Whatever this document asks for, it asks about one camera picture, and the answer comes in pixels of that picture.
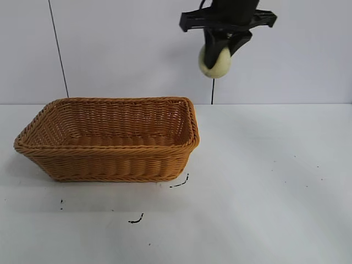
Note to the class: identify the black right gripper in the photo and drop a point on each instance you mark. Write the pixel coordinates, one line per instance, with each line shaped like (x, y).
(233, 13)

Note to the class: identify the pale yellow egg yolk pastry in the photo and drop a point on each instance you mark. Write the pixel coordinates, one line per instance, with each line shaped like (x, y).
(220, 72)

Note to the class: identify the brown woven wicker basket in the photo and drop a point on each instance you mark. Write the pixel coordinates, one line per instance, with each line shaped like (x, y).
(110, 162)

